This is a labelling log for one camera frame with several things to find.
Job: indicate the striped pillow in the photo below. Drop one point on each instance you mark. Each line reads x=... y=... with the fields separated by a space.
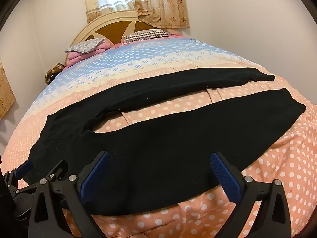
x=146 y=35

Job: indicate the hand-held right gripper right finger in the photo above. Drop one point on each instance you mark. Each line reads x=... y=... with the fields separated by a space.
x=225 y=177

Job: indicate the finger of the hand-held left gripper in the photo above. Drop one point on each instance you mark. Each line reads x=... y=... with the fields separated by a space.
x=23 y=167
x=58 y=169

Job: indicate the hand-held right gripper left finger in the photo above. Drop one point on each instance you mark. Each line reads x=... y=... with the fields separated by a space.
x=95 y=178

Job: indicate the black pants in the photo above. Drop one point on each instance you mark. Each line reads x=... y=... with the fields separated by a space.
x=161 y=148

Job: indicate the folded pink blanket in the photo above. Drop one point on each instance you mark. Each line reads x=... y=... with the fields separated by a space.
x=78 y=55

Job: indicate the cream wooden headboard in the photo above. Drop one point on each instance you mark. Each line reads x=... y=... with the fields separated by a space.
x=111 y=19

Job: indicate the beige floral side curtain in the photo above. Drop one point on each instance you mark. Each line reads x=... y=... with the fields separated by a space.
x=6 y=94

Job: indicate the beige floral window curtain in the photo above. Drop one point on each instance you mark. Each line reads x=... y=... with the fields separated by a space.
x=153 y=2

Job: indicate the polka dot bedspread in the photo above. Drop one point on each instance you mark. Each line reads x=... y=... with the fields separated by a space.
x=173 y=54

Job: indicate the grey floral pillow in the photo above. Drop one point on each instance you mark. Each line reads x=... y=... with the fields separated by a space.
x=85 y=45

